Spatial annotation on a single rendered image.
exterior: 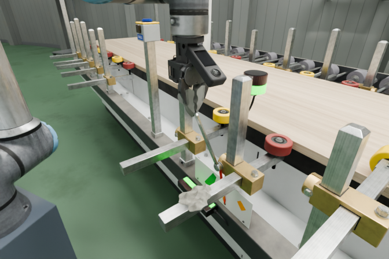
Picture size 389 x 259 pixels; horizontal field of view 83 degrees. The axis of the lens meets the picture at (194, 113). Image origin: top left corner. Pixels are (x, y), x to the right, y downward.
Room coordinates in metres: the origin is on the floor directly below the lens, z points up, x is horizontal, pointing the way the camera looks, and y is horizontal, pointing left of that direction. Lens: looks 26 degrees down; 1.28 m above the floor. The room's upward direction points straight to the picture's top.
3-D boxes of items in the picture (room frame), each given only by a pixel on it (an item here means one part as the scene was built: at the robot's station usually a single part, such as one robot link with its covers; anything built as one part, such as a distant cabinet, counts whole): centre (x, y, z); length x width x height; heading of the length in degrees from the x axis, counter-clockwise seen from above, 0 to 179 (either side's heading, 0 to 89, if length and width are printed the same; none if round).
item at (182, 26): (0.55, 0.01, 1.23); 0.10 x 0.09 x 0.05; 126
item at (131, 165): (0.65, 0.05, 0.82); 0.43 x 0.03 x 0.04; 126
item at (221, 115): (0.77, -0.11, 0.85); 0.08 x 0.08 x 0.11
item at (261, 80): (0.54, -0.15, 1.11); 0.06 x 0.06 x 0.02
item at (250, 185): (0.49, -0.13, 0.85); 0.13 x 0.06 x 0.05; 36
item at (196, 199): (0.38, -0.01, 0.87); 0.09 x 0.07 x 0.02; 126
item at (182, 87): (0.53, 0.02, 1.09); 0.05 x 0.02 x 0.09; 126
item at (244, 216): (0.52, -0.08, 0.75); 0.26 x 0.01 x 0.10; 36
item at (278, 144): (0.57, -0.26, 0.85); 0.08 x 0.08 x 0.11
